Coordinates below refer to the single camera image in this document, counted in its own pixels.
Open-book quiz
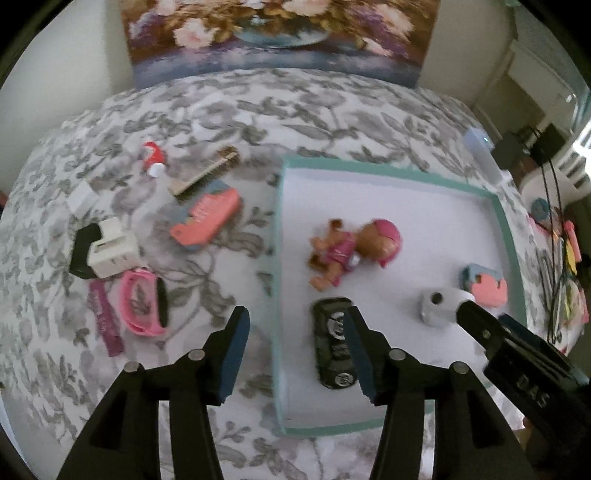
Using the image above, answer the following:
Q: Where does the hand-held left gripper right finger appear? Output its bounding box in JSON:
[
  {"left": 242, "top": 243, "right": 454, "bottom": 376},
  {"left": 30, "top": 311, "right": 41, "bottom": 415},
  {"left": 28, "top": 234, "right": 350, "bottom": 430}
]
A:
[{"left": 342, "top": 305, "right": 527, "bottom": 480}]

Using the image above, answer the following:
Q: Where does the grey floral bedspread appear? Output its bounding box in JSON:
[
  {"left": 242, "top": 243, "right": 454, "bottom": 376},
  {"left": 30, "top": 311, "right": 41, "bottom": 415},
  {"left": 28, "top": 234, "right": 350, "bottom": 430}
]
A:
[{"left": 0, "top": 68, "right": 583, "bottom": 480}]

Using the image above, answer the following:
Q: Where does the small pink blue case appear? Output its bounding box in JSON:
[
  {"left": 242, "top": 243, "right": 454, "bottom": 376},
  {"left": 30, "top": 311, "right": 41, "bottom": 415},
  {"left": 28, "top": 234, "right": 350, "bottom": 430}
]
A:
[{"left": 461, "top": 263, "right": 509, "bottom": 308}]

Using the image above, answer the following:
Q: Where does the black power adapter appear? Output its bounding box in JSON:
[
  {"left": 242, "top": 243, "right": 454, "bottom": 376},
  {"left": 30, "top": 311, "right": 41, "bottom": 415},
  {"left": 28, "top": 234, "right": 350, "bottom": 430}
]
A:
[{"left": 494, "top": 131, "right": 525, "bottom": 169}]

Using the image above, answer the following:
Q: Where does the pink smart watch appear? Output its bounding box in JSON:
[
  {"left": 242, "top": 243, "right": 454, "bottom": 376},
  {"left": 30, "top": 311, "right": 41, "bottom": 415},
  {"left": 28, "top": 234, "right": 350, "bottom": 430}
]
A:
[{"left": 121, "top": 268, "right": 169, "bottom": 335}]

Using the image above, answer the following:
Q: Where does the magenta strip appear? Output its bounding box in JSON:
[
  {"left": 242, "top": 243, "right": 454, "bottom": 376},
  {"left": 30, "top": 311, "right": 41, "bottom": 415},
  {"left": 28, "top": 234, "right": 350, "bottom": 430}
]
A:
[{"left": 89, "top": 281, "right": 124, "bottom": 357}]

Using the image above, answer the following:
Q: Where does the white power strip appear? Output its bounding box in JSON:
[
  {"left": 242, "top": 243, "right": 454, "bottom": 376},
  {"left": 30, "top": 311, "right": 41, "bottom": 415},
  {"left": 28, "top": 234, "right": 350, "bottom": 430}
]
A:
[{"left": 463, "top": 128, "right": 504, "bottom": 185}]

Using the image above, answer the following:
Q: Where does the black cable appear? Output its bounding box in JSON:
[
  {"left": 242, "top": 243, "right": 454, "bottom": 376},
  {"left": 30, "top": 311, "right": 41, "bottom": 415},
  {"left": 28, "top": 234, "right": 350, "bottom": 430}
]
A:
[
  {"left": 536, "top": 131, "right": 571, "bottom": 344},
  {"left": 531, "top": 129, "right": 561, "bottom": 342}
]

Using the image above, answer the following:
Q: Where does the white plug adapter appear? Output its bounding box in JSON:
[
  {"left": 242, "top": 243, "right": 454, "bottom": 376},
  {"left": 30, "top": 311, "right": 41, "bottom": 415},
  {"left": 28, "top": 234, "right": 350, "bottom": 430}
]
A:
[{"left": 88, "top": 218, "right": 140, "bottom": 279}]

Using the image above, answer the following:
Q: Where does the teal shallow box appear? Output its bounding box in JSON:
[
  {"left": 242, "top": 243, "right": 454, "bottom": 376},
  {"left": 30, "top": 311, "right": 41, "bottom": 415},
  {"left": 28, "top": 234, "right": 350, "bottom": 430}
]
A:
[{"left": 270, "top": 156, "right": 527, "bottom": 439}]

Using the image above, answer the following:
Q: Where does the white wrist watch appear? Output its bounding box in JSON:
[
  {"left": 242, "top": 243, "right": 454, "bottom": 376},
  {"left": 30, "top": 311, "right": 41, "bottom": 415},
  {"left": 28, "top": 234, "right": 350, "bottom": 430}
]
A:
[{"left": 419, "top": 287, "right": 476, "bottom": 328}]

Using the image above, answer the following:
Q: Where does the pink toy pup figure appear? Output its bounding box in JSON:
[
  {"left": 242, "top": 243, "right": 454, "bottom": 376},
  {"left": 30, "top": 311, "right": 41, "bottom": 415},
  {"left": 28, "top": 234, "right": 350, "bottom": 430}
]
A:
[{"left": 308, "top": 218, "right": 403, "bottom": 291}]

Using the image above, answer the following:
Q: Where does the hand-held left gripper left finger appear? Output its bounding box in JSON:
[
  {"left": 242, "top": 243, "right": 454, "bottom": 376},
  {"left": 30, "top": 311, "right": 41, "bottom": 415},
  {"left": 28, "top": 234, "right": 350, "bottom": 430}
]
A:
[{"left": 55, "top": 305, "right": 252, "bottom": 480}]

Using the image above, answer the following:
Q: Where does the white eraser block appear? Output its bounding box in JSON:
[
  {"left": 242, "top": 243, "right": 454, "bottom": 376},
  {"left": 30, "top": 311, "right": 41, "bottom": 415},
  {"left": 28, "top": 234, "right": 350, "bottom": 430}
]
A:
[{"left": 67, "top": 181, "right": 100, "bottom": 215}]

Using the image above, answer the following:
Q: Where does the grey flat case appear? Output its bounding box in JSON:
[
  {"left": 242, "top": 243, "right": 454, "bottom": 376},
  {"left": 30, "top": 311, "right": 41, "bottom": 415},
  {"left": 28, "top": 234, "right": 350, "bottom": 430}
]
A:
[{"left": 536, "top": 249, "right": 564, "bottom": 319}]

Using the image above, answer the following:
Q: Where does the black toy car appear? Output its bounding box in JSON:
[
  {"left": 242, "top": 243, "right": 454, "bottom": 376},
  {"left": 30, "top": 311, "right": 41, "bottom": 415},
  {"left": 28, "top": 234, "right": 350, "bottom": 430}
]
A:
[{"left": 312, "top": 296, "right": 365, "bottom": 389}]

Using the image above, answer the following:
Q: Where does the white carved furniture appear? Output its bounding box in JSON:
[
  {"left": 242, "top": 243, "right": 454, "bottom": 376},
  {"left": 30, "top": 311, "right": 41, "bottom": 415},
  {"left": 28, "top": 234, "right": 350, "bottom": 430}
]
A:
[{"left": 517, "top": 115, "right": 591, "bottom": 208}]

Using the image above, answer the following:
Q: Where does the floral painting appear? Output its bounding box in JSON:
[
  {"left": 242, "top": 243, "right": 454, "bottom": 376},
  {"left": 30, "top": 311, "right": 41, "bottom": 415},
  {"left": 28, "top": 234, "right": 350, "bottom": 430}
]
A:
[{"left": 121, "top": 0, "right": 439, "bottom": 89}]

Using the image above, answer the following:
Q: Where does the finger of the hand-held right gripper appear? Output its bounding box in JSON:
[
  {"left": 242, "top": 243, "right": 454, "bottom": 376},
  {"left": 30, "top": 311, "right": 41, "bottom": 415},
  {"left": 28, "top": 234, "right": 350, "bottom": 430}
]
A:
[
  {"left": 499, "top": 314, "right": 589, "bottom": 386},
  {"left": 456, "top": 299, "right": 509, "bottom": 358}
]

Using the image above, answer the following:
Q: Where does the black block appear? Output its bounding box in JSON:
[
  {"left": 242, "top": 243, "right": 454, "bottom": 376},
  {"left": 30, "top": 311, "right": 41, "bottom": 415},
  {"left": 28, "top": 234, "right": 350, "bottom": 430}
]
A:
[{"left": 69, "top": 224, "right": 103, "bottom": 279}]

